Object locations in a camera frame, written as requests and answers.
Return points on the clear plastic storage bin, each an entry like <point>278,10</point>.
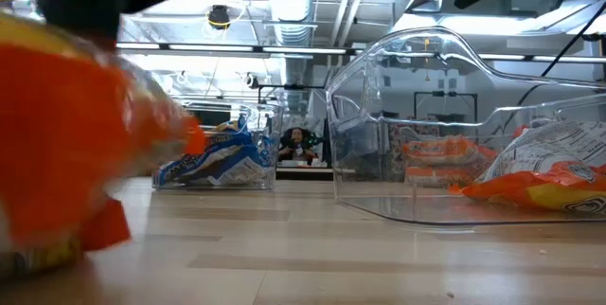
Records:
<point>409,179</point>
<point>265,115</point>
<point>379,205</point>

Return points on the black ceiling dome device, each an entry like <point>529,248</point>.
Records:
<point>219,16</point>

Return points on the black metal stand frame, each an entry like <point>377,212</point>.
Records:
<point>293,86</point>
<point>445,93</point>

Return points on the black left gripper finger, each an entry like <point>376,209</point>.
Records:
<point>85,23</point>

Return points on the person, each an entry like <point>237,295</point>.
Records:
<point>297,141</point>

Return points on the black ceiling light rail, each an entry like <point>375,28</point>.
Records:
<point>308,50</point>

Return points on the blue Maruchan noodle pack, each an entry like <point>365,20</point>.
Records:
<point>251,172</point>
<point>189,163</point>

